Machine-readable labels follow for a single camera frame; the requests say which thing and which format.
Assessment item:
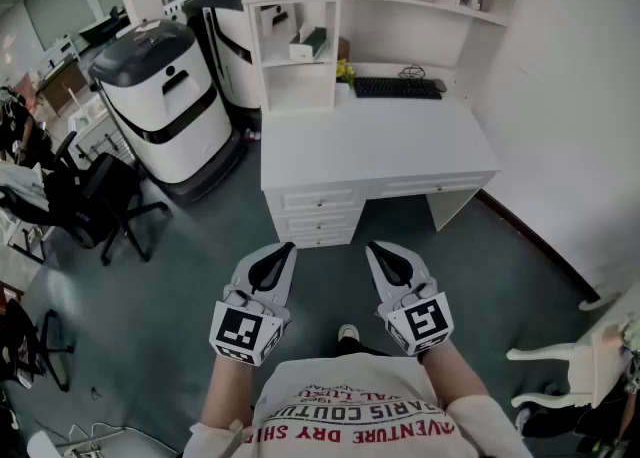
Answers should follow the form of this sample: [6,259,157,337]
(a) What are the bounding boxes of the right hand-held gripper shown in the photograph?
[365,240,455,358]

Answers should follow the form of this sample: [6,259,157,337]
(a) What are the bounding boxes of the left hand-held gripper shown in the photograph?
[208,241,298,367]

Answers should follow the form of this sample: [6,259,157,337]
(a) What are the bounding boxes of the green box of tissues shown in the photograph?
[288,25,329,64]

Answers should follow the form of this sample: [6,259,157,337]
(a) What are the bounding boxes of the white desk with hutch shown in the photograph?
[236,0,529,115]

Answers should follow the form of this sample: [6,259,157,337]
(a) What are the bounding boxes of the person's right forearm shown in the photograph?
[418,338,492,410]

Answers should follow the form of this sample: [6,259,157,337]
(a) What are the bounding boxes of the person's left forearm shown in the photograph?
[198,353,274,430]

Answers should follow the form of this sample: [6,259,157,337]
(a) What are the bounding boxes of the person's black trouser leg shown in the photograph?
[333,336,392,358]

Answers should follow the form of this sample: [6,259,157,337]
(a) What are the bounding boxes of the person's white printed shirt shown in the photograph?
[182,351,534,458]

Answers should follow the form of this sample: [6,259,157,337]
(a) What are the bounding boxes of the black keyboard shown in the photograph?
[353,76,444,100]

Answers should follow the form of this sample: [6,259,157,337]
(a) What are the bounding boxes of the black office chair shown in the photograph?
[43,130,174,267]

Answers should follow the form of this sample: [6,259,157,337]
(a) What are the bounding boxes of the large white service robot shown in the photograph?
[87,19,247,203]

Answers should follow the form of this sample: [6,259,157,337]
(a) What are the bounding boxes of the yellow flower plant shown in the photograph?
[334,58,357,97]

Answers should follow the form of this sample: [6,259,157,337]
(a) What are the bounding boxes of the white carved chair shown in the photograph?
[505,285,640,411]

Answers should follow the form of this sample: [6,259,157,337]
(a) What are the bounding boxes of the white drawer cabinet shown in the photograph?
[66,93,137,168]

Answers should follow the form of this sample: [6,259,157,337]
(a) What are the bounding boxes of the tall white service robot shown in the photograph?
[181,0,264,133]

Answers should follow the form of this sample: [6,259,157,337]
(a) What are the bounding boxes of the white box with black mark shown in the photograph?
[259,4,297,38]

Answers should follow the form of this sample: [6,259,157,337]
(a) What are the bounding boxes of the brown wooden cabinet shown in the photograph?
[36,59,92,117]

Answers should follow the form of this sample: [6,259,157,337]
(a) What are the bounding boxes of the white floor cables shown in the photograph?
[53,419,127,453]

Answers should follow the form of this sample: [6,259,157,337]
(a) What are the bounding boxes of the black frame chair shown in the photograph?
[0,295,77,393]

